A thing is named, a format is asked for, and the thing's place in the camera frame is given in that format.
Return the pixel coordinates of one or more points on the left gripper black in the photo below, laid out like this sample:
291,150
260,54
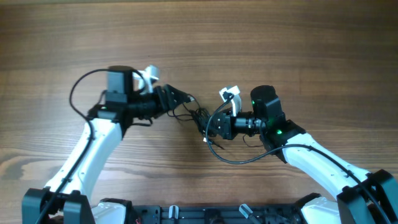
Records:
164,99

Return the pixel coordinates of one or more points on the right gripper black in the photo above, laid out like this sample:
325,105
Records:
226,128

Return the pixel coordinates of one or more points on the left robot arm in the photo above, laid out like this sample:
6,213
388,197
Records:
130,99

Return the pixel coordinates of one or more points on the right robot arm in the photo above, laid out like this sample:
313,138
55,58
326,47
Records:
360,196

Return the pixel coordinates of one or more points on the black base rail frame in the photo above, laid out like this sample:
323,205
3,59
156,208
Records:
267,214

